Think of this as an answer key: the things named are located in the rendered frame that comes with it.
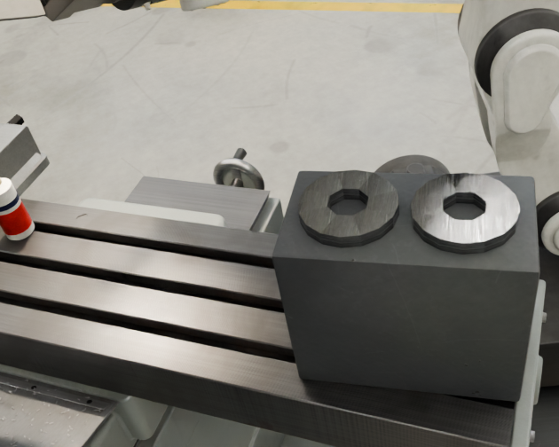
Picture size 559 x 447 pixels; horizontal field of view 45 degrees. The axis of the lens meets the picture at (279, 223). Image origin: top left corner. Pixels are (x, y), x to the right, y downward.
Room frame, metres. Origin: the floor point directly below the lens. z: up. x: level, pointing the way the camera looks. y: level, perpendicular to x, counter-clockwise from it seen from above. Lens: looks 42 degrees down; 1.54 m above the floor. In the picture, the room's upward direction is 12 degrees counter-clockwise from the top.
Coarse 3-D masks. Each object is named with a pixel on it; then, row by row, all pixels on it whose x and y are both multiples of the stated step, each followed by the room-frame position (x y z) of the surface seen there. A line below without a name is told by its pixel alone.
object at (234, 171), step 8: (240, 152) 1.18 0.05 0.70; (224, 160) 1.16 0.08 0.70; (232, 160) 1.15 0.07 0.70; (240, 160) 1.15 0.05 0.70; (216, 168) 1.17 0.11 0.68; (224, 168) 1.15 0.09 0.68; (232, 168) 1.14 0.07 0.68; (240, 168) 1.13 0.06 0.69; (248, 168) 1.13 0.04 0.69; (216, 176) 1.16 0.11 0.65; (224, 176) 1.16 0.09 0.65; (232, 176) 1.15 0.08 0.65; (240, 176) 1.14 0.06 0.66; (248, 176) 1.14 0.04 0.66; (256, 176) 1.12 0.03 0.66; (224, 184) 1.17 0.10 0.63; (232, 184) 1.13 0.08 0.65; (240, 184) 1.13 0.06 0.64; (248, 184) 1.14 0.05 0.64; (256, 184) 1.12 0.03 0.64
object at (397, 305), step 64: (320, 192) 0.47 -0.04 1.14; (384, 192) 0.45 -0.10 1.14; (448, 192) 0.44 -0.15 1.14; (512, 192) 0.42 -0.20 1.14; (320, 256) 0.41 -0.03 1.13; (384, 256) 0.39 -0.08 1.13; (448, 256) 0.38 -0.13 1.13; (512, 256) 0.36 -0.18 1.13; (320, 320) 0.41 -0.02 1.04; (384, 320) 0.38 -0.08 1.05; (448, 320) 0.36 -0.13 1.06; (512, 320) 0.35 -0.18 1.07; (384, 384) 0.39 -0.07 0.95; (448, 384) 0.36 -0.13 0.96; (512, 384) 0.34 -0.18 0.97
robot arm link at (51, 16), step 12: (48, 0) 0.81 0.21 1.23; (60, 0) 0.77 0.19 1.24; (72, 0) 0.75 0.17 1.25; (84, 0) 0.76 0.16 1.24; (96, 0) 0.79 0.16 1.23; (108, 0) 0.80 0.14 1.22; (120, 0) 0.81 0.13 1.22; (132, 0) 0.79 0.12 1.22; (144, 0) 0.80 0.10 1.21; (156, 0) 0.82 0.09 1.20; (48, 12) 0.79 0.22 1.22; (60, 12) 0.77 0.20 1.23; (72, 12) 0.79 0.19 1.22
